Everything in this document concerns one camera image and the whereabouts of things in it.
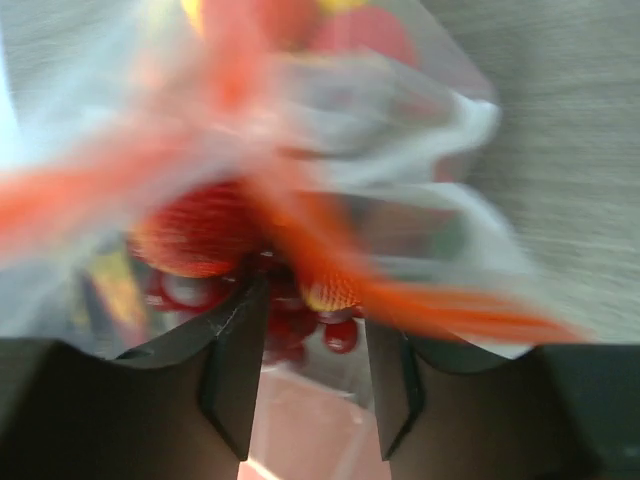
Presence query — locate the red yellow fake apple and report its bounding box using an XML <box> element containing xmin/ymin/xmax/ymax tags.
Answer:
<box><xmin>256</xmin><ymin>1</ymin><xmax>420</xmax><ymax>68</ymax></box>

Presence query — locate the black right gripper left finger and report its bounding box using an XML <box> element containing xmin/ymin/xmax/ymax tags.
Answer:
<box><xmin>1</xmin><ymin>276</ymin><xmax>269</xmax><ymax>479</ymax></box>

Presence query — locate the red fake strawberry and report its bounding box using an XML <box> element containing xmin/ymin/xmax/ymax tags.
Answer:
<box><xmin>129</xmin><ymin>182</ymin><xmax>262</xmax><ymax>278</ymax></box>

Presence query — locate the clear zip bag orange seal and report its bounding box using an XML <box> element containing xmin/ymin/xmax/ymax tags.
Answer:
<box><xmin>0</xmin><ymin>0</ymin><xmax>591</xmax><ymax>480</ymax></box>

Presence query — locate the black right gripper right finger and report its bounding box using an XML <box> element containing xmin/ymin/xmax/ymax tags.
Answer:
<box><xmin>366</xmin><ymin>323</ymin><xmax>639</xmax><ymax>479</ymax></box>

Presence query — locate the pink divided organizer tray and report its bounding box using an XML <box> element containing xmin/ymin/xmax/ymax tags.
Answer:
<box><xmin>237</xmin><ymin>369</ymin><xmax>391</xmax><ymax>480</ymax></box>

